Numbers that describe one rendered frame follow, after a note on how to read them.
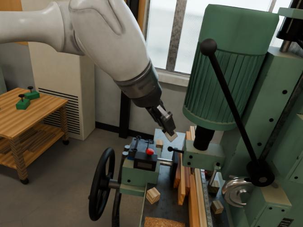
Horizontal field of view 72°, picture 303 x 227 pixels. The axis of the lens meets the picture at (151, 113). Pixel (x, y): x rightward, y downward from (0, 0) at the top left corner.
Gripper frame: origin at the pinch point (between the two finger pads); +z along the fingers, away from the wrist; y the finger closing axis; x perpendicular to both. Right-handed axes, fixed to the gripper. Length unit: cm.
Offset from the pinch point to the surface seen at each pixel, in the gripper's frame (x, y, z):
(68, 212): -82, -70, 84
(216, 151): 9.0, 6.3, 17.4
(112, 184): -27.6, -16.1, 21.8
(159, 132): 3.1, -29.6, 34.1
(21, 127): -66, -118, 31
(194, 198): -7.2, 10.8, 21.9
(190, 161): 0.3, 3.2, 16.5
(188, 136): 11.0, -16.6, 34.8
